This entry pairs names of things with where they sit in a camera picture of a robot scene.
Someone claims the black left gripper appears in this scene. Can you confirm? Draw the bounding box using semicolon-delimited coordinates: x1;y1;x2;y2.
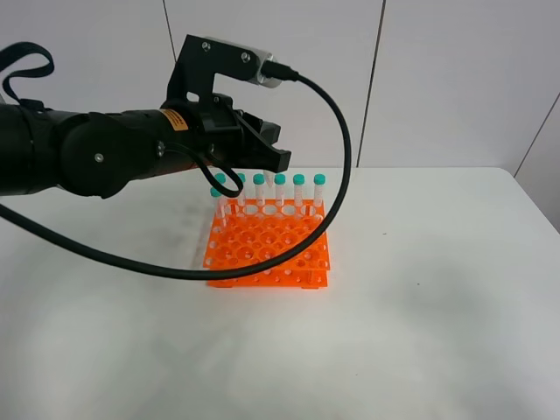
159;94;291;173

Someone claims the clear test tube teal cap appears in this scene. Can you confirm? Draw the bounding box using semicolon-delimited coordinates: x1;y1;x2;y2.
263;171;275;188

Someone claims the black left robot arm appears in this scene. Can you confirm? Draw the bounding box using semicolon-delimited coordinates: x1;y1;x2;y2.
1;35;291;199

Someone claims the racked test tube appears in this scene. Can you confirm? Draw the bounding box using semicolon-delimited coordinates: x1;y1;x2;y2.
313;173;326;207
214;172;226;186
253;173;265;207
237;172;246;217
293;173;305;208
274;173;286;207

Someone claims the racked test tube far left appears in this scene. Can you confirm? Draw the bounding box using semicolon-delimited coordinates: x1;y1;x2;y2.
214;172;226;186

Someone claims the racked test tube far right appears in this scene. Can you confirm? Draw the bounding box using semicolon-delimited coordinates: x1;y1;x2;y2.
313;173;326;207

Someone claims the racked test tube second row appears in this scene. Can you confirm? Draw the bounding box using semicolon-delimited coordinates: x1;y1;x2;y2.
210;187;227;228

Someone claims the orange test tube rack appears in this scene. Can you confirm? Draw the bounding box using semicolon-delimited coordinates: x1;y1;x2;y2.
203;199;331;289

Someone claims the black left camera cable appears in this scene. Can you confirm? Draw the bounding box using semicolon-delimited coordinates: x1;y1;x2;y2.
0;63;351;281

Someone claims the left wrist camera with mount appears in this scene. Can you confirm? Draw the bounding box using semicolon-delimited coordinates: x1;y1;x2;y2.
166;35;281;104

